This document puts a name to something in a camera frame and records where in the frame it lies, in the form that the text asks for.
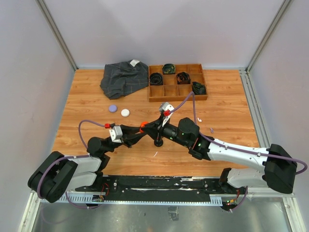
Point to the grey checked cloth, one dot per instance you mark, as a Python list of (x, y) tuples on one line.
[(124, 78)]

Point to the wooden compartment tray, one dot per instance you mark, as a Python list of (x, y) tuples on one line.
[(173, 82)]

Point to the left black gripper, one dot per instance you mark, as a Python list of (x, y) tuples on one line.
[(129, 135)]

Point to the orange earbud case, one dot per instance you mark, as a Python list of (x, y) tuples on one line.
[(142, 125)]

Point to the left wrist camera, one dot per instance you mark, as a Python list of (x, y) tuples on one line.
[(116, 134)]

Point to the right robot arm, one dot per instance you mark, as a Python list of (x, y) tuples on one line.
[(269, 167)]

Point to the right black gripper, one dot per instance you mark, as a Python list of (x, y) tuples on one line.
[(154, 134)]

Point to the white earbud case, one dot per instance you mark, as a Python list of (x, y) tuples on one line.
[(125, 113)]

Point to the green patterned rolled tie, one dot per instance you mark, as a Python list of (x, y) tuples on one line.
[(168, 68)]

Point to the dark green rolled tie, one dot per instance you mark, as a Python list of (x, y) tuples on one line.
[(198, 88)]

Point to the black rolled belt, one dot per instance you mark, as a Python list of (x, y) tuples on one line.
[(156, 79)]

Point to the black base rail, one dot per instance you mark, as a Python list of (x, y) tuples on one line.
[(157, 189)]

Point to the brown rolled belt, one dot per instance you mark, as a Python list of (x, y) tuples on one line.
[(183, 78)]

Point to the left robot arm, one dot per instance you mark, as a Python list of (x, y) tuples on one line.
[(60, 173)]

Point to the black earbud case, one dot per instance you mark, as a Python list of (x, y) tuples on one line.
[(158, 143)]

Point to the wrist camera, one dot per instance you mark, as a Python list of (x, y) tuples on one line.
[(165, 109), (116, 134)]

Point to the purple earbud case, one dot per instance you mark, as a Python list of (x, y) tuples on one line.
[(113, 108)]

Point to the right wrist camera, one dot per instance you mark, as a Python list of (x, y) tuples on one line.
[(165, 109)]

